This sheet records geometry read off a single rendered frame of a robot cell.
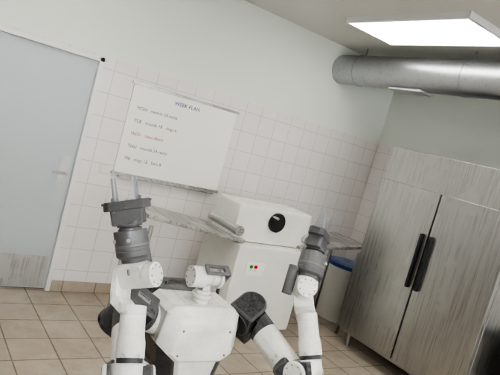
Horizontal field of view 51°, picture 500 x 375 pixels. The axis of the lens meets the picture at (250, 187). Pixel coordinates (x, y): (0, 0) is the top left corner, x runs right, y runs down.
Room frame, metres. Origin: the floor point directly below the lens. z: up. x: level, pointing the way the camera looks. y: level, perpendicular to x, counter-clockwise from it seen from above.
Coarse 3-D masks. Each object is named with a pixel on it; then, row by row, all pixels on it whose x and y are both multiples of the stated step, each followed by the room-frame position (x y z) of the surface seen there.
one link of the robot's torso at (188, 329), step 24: (168, 288) 1.64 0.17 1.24; (192, 288) 1.70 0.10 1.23; (168, 312) 1.48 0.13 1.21; (192, 312) 1.51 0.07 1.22; (216, 312) 1.56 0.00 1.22; (168, 336) 1.47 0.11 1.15; (192, 336) 1.49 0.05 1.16; (216, 336) 1.54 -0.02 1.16; (144, 360) 1.58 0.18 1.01; (168, 360) 1.49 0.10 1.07; (192, 360) 1.51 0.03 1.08; (216, 360) 1.56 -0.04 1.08
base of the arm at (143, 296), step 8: (144, 288) 1.51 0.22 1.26; (136, 296) 1.45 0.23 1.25; (144, 296) 1.48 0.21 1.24; (152, 296) 1.51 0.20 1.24; (136, 304) 1.43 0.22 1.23; (144, 304) 1.46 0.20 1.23; (152, 304) 1.48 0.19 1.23; (152, 312) 1.45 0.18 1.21; (152, 320) 1.45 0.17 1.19; (104, 328) 1.46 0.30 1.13
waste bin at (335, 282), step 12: (336, 264) 5.76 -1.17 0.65; (348, 264) 5.87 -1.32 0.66; (336, 276) 5.75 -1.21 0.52; (348, 276) 5.70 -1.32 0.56; (324, 288) 5.85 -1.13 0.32; (336, 288) 5.74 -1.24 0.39; (324, 300) 5.82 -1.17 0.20; (336, 300) 5.73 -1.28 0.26; (324, 312) 5.79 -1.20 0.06; (336, 312) 5.73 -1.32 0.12
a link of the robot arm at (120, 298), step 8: (112, 272) 1.32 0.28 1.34; (112, 280) 1.30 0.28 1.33; (112, 288) 1.29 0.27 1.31; (120, 288) 1.31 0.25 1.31; (112, 296) 1.28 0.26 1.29; (120, 296) 1.30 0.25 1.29; (128, 296) 1.33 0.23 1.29; (112, 304) 1.28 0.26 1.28; (120, 304) 1.27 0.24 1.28; (128, 304) 1.26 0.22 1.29; (120, 312) 1.26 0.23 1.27; (128, 312) 1.25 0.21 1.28; (136, 312) 1.25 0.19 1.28; (144, 312) 1.27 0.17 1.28
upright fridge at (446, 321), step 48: (384, 192) 5.05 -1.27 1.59; (432, 192) 4.63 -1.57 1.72; (480, 192) 4.33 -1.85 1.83; (384, 240) 4.91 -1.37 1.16; (432, 240) 4.49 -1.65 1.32; (480, 240) 4.17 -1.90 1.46; (384, 288) 4.78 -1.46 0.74; (432, 288) 4.40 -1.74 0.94; (480, 288) 4.07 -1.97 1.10; (384, 336) 4.66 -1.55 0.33; (432, 336) 4.29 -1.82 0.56; (480, 336) 4.01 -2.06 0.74
